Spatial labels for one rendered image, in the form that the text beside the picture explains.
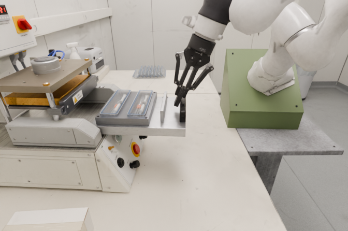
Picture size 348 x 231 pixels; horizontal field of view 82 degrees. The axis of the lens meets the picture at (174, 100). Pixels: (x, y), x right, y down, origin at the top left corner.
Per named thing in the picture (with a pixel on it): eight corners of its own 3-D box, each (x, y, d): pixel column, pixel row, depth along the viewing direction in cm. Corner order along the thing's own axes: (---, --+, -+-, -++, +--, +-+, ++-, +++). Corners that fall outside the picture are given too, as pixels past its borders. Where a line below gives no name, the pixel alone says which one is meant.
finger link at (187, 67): (196, 57, 59) (191, 55, 59) (180, 89, 64) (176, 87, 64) (194, 54, 63) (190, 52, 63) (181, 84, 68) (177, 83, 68)
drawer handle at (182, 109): (179, 122, 64) (179, 111, 62) (180, 100, 77) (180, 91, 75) (185, 122, 63) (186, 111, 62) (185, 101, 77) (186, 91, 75)
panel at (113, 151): (130, 187, 67) (99, 147, 60) (146, 133, 94) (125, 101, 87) (135, 186, 67) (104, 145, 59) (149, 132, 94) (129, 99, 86)
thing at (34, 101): (8, 109, 61) (-4, 79, 57) (51, 82, 81) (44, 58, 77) (63, 110, 60) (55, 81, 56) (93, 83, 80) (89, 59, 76)
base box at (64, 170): (-28, 187, 68) (-54, 146, 60) (42, 125, 101) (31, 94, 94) (129, 193, 66) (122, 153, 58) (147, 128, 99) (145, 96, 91)
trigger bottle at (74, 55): (76, 79, 146) (68, 44, 135) (71, 76, 151) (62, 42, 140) (87, 76, 152) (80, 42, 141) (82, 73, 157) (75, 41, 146)
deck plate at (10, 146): (-57, 147, 60) (-58, 145, 60) (26, 97, 91) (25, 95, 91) (95, 153, 58) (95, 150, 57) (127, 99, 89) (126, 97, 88)
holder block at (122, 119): (96, 124, 62) (94, 117, 61) (115, 96, 80) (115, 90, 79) (148, 126, 62) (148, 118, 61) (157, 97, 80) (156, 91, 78)
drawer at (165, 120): (91, 136, 63) (86, 114, 60) (113, 103, 83) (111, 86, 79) (185, 139, 62) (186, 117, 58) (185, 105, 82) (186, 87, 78)
